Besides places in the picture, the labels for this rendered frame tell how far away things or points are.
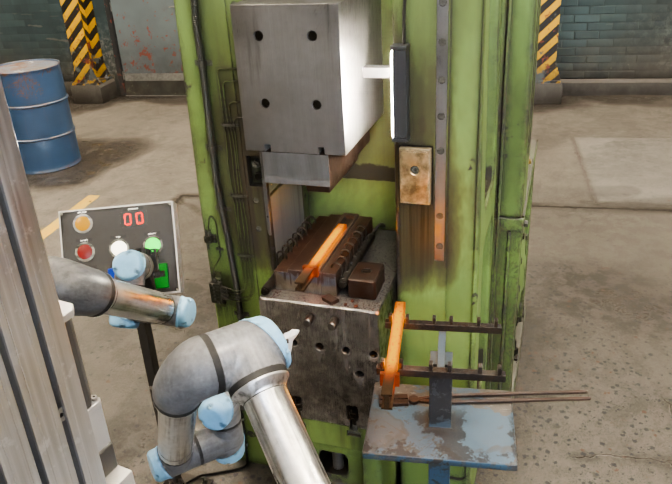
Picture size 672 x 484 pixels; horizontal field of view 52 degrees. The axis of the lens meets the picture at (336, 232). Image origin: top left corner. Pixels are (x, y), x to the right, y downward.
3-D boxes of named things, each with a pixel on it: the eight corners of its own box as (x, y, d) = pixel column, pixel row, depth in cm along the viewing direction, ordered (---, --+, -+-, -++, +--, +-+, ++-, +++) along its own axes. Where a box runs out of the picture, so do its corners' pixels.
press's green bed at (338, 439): (384, 536, 238) (381, 431, 218) (284, 513, 249) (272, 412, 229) (417, 429, 285) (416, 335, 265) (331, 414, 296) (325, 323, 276)
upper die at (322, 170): (330, 187, 193) (328, 155, 189) (264, 182, 199) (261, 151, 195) (369, 141, 228) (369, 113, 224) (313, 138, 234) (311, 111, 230)
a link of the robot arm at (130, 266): (107, 281, 167) (112, 246, 168) (118, 282, 178) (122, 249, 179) (140, 285, 168) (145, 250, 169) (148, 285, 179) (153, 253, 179)
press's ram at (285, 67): (375, 158, 185) (371, 2, 167) (245, 150, 196) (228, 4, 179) (409, 114, 220) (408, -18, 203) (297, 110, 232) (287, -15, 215)
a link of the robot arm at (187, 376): (159, 399, 116) (159, 497, 152) (220, 376, 120) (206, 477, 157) (137, 343, 121) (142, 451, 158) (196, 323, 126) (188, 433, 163)
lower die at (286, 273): (336, 296, 208) (335, 271, 204) (275, 289, 214) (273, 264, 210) (373, 236, 244) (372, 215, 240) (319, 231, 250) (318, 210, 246)
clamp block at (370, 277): (375, 301, 204) (374, 282, 201) (348, 297, 207) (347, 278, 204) (385, 281, 215) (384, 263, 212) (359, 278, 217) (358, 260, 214)
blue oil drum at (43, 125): (59, 175, 593) (35, 73, 555) (0, 174, 605) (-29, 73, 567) (94, 153, 645) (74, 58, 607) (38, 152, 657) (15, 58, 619)
